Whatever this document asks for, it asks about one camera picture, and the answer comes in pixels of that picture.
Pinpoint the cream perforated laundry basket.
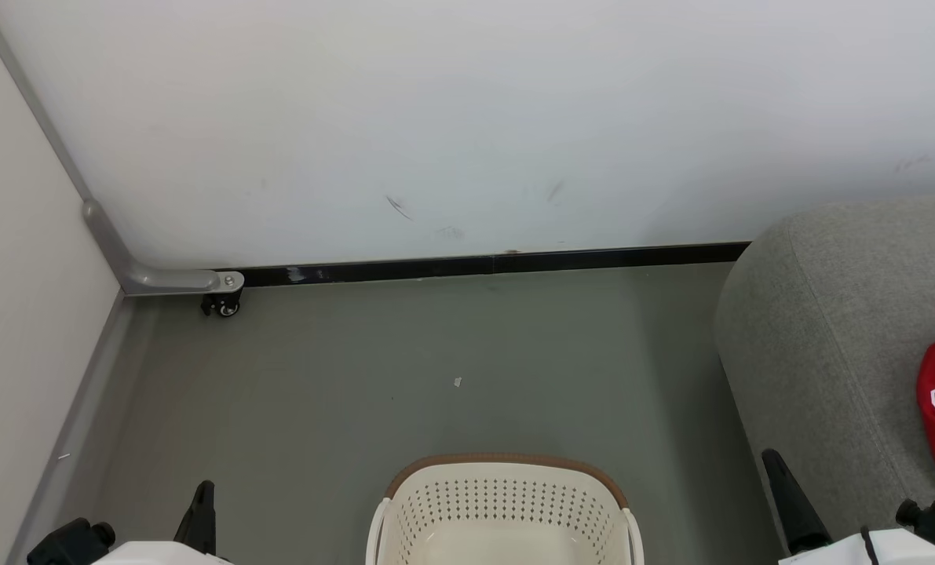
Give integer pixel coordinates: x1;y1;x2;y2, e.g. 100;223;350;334
365;454;645;565

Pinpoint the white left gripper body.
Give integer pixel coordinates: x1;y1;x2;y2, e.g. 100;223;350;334
94;541;232;565

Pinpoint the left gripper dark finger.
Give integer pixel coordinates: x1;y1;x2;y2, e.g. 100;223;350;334
175;480;217;556

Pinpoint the black caster wheel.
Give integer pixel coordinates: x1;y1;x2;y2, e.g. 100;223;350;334
201;292;243;318

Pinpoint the grey partition bottom rail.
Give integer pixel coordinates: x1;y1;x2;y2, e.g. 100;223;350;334
8;294;134;565

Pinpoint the grey fabric sofa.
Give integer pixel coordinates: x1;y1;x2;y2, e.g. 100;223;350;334
713;196;935;565

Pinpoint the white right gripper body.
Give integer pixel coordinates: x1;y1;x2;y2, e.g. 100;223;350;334
777;527;935;565

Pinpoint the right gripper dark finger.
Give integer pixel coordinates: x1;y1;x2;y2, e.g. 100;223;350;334
761;448;830;555

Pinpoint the grey partition foot with caster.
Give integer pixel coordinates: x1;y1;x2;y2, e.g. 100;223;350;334
0;0;245;297

